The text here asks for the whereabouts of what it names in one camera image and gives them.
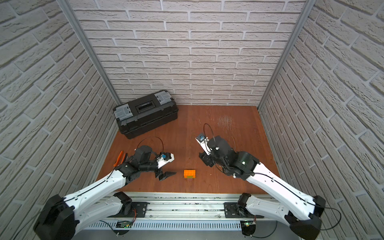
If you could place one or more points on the black yellow handled screwdriver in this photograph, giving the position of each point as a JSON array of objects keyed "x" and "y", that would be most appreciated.
[{"x": 124, "y": 158}]

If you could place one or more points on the aluminium corner post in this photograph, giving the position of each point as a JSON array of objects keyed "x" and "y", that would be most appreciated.
[
  {"x": 81, "y": 34},
  {"x": 307, "y": 8}
]

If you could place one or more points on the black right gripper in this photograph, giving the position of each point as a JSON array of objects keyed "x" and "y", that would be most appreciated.
[{"x": 204, "y": 158}]

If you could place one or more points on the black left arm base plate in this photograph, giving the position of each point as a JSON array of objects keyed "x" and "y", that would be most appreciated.
[{"x": 135, "y": 209}]

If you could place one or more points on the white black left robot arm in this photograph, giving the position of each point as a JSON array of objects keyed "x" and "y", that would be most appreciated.
[{"x": 63, "y": 217}]

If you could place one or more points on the orange long lego brick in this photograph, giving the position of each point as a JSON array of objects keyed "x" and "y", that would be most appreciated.
[{"x": 189, "y": 174}]

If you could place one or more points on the orange handled pliers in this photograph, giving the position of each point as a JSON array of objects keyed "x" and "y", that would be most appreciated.
[{"x": 119, "y": 159}]

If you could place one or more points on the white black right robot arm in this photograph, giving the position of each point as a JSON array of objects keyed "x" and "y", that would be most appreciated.
[{"x": 300, "y": 211}]

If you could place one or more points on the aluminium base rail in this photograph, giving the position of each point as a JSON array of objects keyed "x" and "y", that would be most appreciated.
[{"x": 190, "y": 206}]

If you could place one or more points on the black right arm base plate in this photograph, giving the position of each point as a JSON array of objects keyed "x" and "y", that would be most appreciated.
[{"x": 232, "y": 210}]

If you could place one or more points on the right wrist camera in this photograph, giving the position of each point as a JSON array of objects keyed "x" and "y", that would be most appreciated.
[{"x": 203, "y": 142}]

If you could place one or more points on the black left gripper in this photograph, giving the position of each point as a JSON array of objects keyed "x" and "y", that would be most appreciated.
[{"x": 160, "y": 171}]

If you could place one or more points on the aluminium corner post left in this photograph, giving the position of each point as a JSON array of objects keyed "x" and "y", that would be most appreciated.
[{"x": 81, "y": 34}]

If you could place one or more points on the white perforated cable tray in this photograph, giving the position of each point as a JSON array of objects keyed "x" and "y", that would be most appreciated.
[{"x": 168, "y": 225}]

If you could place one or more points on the aluminium corner post right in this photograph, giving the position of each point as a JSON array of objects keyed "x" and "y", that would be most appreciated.
[{"x": 307, "y": 8}]

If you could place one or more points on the black plastic toolbox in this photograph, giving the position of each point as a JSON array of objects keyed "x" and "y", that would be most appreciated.
[{"x": 142, "y": 115}]

